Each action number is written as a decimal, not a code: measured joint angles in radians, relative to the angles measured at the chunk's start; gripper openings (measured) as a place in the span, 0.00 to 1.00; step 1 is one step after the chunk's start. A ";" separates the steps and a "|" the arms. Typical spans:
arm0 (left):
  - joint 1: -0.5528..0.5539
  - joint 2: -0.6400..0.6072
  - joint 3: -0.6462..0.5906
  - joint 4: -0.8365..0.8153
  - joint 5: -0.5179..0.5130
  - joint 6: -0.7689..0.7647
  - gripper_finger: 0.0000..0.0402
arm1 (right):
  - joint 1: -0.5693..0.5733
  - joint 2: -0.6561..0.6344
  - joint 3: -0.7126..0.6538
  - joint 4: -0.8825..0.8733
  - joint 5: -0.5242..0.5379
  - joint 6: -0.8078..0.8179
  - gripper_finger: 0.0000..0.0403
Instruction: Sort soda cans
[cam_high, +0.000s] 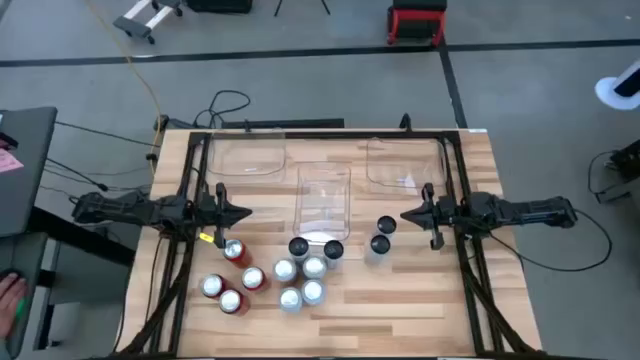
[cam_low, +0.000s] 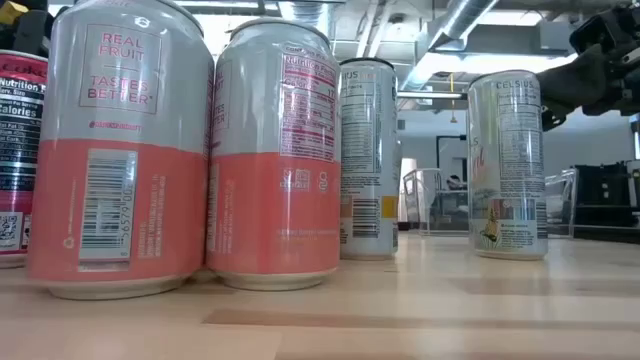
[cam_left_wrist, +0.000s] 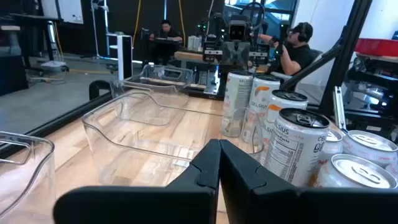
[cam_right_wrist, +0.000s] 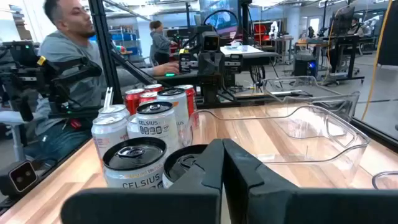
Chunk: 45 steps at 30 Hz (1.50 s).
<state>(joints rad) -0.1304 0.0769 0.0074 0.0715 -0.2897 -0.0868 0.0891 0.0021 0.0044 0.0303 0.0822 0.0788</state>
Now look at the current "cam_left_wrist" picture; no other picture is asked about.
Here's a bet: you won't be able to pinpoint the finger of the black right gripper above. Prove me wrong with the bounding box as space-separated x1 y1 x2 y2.
221 44 237 71
236 44 251 71

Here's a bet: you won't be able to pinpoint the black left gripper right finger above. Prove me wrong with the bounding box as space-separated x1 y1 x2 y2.
219 139 398 224

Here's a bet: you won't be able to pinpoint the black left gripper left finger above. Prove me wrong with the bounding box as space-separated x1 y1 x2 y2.
52 139 222 224

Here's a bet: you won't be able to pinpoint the white Celsius can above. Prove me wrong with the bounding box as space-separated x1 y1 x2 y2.
221 70 254 138
263 108 330 187
241 73 282 144
260 89 308 166

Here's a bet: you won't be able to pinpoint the light wood workbench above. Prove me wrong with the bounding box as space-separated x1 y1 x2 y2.
174 50 271 73

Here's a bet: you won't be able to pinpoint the person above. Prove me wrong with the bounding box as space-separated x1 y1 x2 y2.
257 21 318 76
148 19 184 65

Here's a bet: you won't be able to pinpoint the clear plastic bin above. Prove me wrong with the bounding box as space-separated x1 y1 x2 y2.
109 63 194 127
81 89 265 187
0 130 57 224

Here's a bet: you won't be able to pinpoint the black headphones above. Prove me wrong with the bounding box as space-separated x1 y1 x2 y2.
297 22 313 43

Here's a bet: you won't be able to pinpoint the grey office chair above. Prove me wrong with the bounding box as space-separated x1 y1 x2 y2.
269 48 325 82

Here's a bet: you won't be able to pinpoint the white tower cabinet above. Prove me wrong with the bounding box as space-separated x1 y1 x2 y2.
107 33 134 81

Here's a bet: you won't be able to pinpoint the white metal stand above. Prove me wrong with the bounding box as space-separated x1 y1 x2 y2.
90 0 110 62

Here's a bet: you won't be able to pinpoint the black equipment cart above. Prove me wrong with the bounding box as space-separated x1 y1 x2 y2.
341 54 398 142

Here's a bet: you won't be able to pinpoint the red plastic bin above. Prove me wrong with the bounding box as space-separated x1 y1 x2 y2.
354 37 398 57

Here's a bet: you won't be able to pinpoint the whiteboard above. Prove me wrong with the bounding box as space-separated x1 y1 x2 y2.
40 0 84 25

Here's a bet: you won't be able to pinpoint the black desk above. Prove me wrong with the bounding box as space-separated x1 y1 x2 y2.
8 12 65 75

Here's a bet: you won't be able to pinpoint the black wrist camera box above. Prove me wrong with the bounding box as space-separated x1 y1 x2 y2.
228 20 249 42

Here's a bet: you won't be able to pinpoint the yellow hanging cable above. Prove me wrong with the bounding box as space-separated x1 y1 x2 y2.
178 0 187 47
132 0 142 46

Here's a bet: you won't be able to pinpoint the black diagonal frame brace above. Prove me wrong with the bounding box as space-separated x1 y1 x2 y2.
279 29 348 91

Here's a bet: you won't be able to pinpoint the black frame post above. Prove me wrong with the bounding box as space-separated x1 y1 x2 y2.
318 0 373 118

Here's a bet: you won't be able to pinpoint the silver metal bracket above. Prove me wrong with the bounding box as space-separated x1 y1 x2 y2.
332 86 348 131

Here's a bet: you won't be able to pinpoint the black curved bracket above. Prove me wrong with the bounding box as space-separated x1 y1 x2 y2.
88 80 112 101

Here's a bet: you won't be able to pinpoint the black table edge rail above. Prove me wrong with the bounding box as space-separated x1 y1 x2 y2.
0 91 114 159

